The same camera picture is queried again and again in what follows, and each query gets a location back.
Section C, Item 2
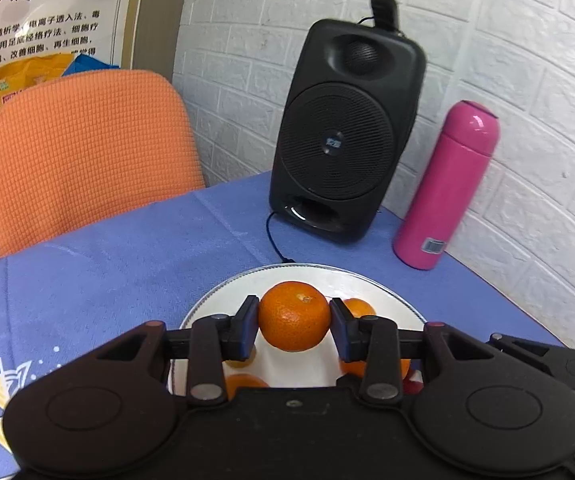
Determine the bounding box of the wall poster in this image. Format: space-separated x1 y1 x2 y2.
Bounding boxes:
0 0 150 76

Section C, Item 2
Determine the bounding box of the black microphone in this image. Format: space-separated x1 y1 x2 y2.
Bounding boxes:
370 0 402 36

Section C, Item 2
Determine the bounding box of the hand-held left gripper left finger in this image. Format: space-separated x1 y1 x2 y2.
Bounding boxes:
92 294 262 408

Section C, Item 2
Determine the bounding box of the orange fabric chair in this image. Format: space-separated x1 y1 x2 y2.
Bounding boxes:
0 70 207 260

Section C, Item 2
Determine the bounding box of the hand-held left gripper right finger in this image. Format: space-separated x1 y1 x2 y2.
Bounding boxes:
328 297 475 405

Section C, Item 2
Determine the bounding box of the blue plastic packet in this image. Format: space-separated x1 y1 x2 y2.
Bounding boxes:
64 52 120 78

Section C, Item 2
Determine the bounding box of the black speaker cable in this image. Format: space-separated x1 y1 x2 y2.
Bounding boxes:
266 210 295 265

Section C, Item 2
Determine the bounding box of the blue printed tablecloth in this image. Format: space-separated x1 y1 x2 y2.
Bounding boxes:
0 170 565 480

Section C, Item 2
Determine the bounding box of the yellow plastic bag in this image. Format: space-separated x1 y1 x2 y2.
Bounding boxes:
0 52 83 111

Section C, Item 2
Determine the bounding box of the black speaker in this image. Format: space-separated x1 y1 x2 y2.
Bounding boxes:
268 18 427 245

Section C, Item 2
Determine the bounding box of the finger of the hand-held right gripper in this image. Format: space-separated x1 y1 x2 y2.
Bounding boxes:
487 332 565 361

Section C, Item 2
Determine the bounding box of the white plate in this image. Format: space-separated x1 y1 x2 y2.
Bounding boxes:
167 263 428 396

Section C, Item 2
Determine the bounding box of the tangerine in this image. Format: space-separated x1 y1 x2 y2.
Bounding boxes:
258 281 332 352

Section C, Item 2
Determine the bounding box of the small round orange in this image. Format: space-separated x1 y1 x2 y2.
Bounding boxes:
342 298 377 318

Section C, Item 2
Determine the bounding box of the pink bottle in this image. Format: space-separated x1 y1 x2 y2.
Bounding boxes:
392 101 501 272

